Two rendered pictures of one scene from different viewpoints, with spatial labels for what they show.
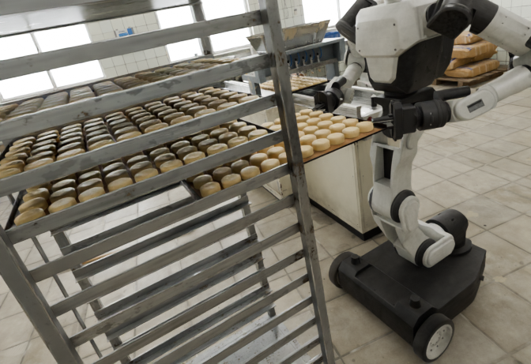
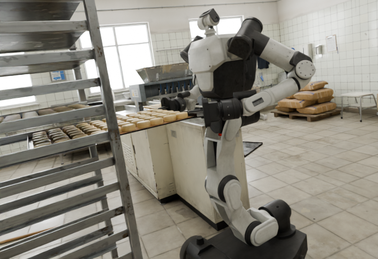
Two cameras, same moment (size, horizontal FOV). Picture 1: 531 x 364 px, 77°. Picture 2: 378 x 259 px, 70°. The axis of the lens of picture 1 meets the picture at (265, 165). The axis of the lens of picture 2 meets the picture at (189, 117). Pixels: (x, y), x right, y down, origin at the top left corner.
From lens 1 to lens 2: 0.33 m
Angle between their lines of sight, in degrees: 15
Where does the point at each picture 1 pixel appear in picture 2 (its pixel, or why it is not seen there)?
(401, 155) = (221, 145)
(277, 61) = (97, 53)
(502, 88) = (277, 91)
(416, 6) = (220, 37)
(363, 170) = not seen: hidden behind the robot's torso
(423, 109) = (223, 103)
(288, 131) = (106, 104)
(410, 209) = (232, 190)
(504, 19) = (273, 46)
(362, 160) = not seen: hidden behind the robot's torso
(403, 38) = (213, 58)
